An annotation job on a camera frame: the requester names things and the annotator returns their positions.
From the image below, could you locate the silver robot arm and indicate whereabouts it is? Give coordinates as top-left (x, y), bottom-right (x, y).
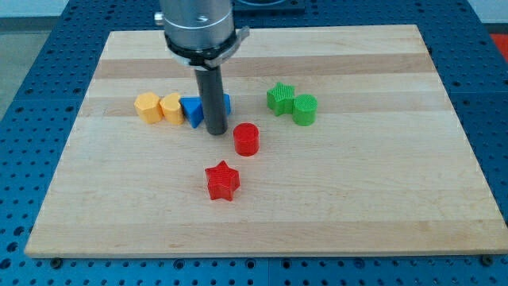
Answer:
top-left (154, 0), bottom-right (250, 71)

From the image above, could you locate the red cylinder block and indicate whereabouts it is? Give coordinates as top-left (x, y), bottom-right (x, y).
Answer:
top-left (233, 122), bottom-right (260, 157)

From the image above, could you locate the red star block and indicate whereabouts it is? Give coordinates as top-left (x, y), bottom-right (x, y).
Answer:
top-left (205, 160), bottom-right (241, 201)

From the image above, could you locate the green star block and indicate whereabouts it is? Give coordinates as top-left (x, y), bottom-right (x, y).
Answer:
top-left (267, 82), bottom-right (295, 116)

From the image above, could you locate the blue block behind rod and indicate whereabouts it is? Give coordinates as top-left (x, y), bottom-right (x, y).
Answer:
top-left (224, 94), bottom-right (231, 115)

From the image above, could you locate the green cylinder block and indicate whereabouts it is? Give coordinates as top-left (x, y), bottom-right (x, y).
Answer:
top-left (292, 94), bottom-right (318, 126)

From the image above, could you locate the blue triangle block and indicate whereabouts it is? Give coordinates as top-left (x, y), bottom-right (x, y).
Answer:
top-left (180, 97), bottom-right (204, 129)

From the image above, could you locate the dark grey pointer rod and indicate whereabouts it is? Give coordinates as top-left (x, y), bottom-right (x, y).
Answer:
top-left (194, 67), bottom-right (228, 135)

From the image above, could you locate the wooden board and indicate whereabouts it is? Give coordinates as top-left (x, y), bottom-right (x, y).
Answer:
top-left (25, 25), bottom-right (507, 258)

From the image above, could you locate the yellow heart block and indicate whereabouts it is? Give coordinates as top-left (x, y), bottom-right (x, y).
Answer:
top-left (160, 92), bottom-right (185, 125)

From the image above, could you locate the yellow hexagon block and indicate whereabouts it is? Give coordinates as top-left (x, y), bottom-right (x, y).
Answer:
top-left (134, 92), bottom-right (163, 124)

